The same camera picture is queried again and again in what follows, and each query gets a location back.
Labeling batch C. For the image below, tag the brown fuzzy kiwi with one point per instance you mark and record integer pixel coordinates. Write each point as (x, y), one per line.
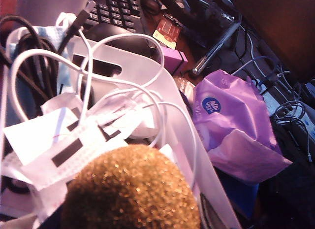
(131, 189)

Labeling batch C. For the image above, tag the translucent plastic storage box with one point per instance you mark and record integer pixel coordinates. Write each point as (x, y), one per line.
(187, 140)

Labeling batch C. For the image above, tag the small purple box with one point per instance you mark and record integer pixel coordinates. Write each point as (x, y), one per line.
(173, 57)

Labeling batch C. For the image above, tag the yellow red snack packet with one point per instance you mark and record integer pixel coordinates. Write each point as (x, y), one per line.
(167, 33)

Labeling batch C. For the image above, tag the purple tissue pack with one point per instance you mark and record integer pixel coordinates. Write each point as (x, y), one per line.
(236, 125)

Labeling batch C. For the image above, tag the silver pen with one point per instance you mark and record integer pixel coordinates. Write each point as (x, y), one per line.
(216, 48)

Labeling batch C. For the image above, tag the black computer mouse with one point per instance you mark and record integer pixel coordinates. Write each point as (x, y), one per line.
(108, 33)

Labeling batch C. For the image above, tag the white paper receipts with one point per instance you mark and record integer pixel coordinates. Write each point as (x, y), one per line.
(56, 145)

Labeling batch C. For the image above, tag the black keyboard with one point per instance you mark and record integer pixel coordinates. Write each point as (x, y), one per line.
(115, 11)

